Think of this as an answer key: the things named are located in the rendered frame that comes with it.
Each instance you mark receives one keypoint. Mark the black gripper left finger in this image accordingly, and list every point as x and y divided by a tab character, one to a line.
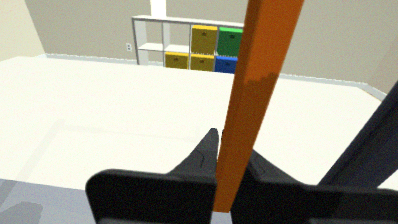
185	195

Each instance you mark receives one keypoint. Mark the orange handle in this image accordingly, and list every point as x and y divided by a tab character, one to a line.
265	39

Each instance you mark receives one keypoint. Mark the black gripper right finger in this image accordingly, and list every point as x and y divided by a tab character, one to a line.
268	195

